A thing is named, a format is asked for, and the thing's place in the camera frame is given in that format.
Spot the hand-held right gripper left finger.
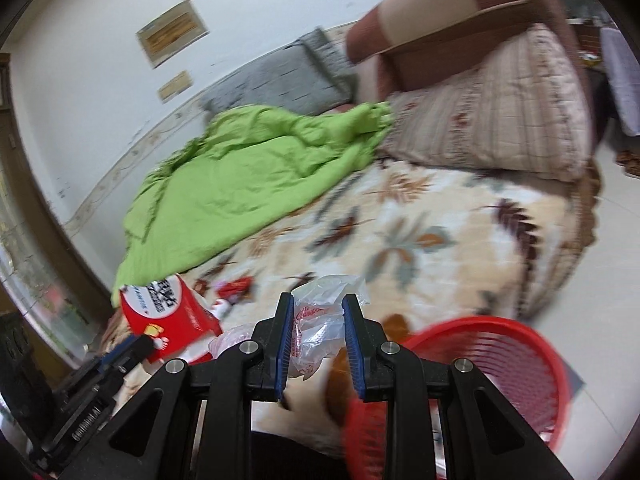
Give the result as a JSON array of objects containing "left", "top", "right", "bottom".
[{"left": 60, "top": 291, "right": 296, "bottom": 480}]

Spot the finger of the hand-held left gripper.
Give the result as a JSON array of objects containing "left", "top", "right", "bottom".
[{"left": 97, "top": 332, "right": 156, "bottom": 373}]

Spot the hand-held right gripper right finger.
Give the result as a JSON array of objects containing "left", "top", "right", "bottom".
[{"left": 342, "top": 294, "right": 576, "bottom": 480}]

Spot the red print clear plastic bag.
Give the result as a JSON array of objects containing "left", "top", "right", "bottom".
[{"left": 290, "top": 274, "right": 371, "bottom": 378}]

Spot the red and white box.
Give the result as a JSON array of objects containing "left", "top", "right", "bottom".
[{"left": 119, "top": 274, "right": 223, "bottom": 363}]

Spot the red wrapper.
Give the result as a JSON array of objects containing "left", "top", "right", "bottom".
[{"left": 220, "top": 277, "right": 253, "bottom": 299}]

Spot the red plastic basket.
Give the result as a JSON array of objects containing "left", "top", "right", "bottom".
[{"left": 342, "top": 316, "right": 571, "bottom": 480}]

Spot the plain clear plastic bag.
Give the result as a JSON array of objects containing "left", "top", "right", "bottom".
[{"left": 207, "top": 324, "right": 256, "bottom": 361}]

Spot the brown glass panel door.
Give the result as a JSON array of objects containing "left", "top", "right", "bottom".
[{"left": 0, "top": 52, "right": 118, "bottom": 391}]

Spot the leaf print blanket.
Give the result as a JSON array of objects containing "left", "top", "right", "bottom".
[{"left": 97, "top": 157, "right": 601, "bottom": 461}]

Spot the green quilt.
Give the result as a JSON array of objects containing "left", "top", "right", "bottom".
[{"left": 114, "top": 101, "right": 393, "bottom": 311}]

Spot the grey quilted pillow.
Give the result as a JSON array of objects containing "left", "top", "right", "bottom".
[{"left": 200, "top": 26, "right": 358, "bottom": 116}]

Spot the striped beige pillow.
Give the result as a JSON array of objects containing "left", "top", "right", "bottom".
[{"left": 377, "top": 22, "right": 596, "bottom": 183}]

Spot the patterned slipper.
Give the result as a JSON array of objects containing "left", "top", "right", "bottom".
[{"left": 614, "top": 150, "right": 640, "bottom": 178}]

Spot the brown and pink headboard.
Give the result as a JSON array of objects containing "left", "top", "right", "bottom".
[{"left": 345, "top": 0, "right": 591, "bottom": 101}]

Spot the white hanging cloth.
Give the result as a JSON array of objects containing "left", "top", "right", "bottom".
[{"left": 599, "top": 26, "right": 640, "bottom": 137}]

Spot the beige double switch plate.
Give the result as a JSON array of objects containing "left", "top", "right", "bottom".
[{"left": 158, "top": 71, "right": 192, "bottom": 103}]

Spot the yellow wall poster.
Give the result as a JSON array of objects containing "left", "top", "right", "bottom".
[{"left": 136, "top": 0, "right": 210, "bottom": 69}]

